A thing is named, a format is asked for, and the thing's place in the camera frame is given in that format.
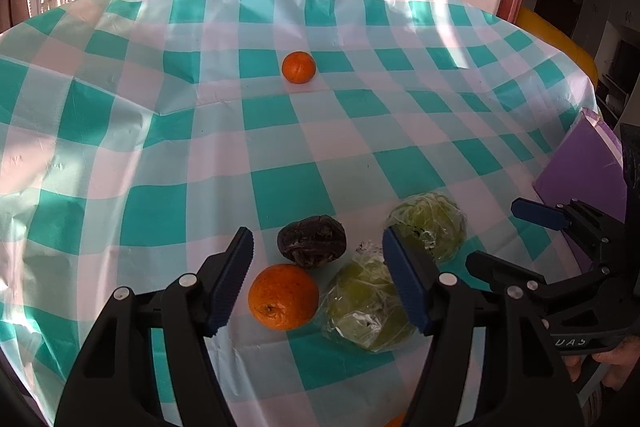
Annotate medium orange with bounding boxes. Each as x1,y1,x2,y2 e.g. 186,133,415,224
248,263,320,332

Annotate green fruit half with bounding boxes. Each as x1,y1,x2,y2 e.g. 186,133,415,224
385,191,467,264
320,242,418,354

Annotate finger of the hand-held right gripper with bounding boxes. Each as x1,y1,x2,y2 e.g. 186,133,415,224
466,251,608,308
510,198,626,258

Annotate dark purple passion fruit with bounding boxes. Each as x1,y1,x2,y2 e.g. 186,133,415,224
277,215,347,269

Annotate person's right hand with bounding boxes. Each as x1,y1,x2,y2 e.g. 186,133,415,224
562,334,640,390

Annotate dark television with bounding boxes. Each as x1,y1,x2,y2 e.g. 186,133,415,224
612,39,640,82

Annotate purple cardboard box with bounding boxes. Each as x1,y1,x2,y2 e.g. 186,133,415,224
532,107,631,278

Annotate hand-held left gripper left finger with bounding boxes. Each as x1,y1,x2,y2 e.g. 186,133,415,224
52,227,256,427

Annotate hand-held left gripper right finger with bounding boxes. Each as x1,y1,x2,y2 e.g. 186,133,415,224
381,226,586,427

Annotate yellow leather sofa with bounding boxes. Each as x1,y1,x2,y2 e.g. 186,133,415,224
517,5,599,80

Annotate teal checked tablecloth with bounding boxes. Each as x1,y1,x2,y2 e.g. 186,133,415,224
0,0,601,427

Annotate small tangerine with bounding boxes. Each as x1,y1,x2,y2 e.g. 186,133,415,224
281,51,317,84

